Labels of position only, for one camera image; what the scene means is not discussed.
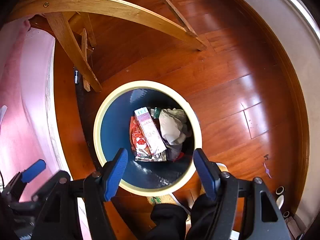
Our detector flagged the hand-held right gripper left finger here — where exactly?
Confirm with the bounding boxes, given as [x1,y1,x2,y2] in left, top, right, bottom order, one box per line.
[31,148,128,240]

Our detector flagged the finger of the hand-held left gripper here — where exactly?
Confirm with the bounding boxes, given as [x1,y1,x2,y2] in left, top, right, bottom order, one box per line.
[9,194,42,218]
[2,159,47,201]

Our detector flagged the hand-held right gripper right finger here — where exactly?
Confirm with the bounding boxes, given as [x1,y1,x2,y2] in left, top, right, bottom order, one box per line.
[194,148,292,240]

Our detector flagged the purple plastic bag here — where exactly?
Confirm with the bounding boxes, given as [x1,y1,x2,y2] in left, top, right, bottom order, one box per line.
[165,141,184,162]

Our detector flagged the blue trash bin cream rim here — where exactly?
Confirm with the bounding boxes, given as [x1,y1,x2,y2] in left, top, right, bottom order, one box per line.
[93,80,202,197]

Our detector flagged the red snack packet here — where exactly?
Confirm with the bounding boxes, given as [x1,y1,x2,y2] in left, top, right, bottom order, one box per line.
[129,116,167,162]

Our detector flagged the pink drink carton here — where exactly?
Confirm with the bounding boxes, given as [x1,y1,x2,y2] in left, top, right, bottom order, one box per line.
[134,107,167,155]

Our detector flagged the crumpled white tissue paper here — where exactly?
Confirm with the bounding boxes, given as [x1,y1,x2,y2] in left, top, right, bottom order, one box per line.
[159,108,193,145]

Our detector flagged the person's black pants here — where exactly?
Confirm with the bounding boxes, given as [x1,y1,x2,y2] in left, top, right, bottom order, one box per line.
[146,194,222,240]

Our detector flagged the purple plastic scrap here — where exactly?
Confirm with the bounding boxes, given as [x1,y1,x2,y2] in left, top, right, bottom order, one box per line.
[262,162,272,179]

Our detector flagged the pink cloth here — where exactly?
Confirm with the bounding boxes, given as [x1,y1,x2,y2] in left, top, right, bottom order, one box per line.
[0,17,92,240]

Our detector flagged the white plastic piece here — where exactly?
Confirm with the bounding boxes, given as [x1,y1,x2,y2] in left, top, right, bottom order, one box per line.
[275,185,286,209]

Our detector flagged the grey fabric item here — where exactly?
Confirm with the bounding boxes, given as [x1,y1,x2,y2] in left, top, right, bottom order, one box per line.
[282,210,304,240]

